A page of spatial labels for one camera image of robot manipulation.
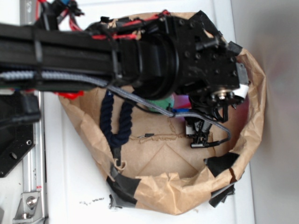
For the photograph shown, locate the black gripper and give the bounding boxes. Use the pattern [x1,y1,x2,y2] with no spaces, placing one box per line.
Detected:
[161,15,248,123]

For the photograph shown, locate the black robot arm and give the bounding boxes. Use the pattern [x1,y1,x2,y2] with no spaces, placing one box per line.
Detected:
[0,12,249,119]

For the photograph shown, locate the green dimpled ball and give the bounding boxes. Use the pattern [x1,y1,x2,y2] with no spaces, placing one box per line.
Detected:
[148,94,175,111]

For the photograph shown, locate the brown paper bag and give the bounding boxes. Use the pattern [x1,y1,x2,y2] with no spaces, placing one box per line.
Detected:
[59,11,266,215]

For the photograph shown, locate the dark blue rope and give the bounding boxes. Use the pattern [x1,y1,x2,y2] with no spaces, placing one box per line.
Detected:
[100,90,134,148]

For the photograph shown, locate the red wires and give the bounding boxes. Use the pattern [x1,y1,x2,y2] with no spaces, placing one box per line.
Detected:
[37,0,169,42]

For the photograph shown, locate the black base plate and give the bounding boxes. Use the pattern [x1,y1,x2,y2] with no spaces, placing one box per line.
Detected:
[0,92,41,178]

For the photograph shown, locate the grey braided cable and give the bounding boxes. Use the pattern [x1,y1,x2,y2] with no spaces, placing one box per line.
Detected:
[0,70,232,147]

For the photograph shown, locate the aluminium rail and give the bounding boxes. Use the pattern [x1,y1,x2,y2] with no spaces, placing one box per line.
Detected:
[13,0,49,224]

